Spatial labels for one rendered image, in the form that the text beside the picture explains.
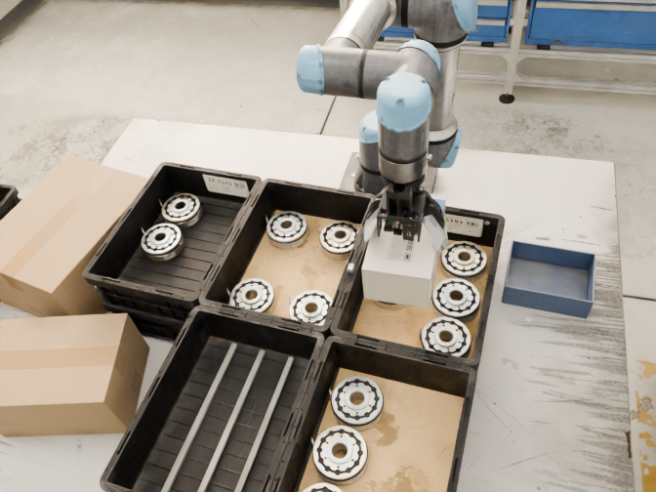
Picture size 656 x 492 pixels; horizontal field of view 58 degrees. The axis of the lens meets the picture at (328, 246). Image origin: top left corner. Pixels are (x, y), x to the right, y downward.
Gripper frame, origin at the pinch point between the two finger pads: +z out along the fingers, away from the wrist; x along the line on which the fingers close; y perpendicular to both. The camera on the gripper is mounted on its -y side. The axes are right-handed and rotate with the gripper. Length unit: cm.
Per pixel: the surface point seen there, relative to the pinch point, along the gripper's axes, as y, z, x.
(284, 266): -9.6, 27.8, -31.2
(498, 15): -196, 66, 10
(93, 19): -252, 113, -260
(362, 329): 4.0, 27.7, -8.8
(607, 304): -22, 41, 46
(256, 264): -9.2, 27.8, -38.5
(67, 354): 25, 25, -70
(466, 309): -3.4, 24.9, 12.6
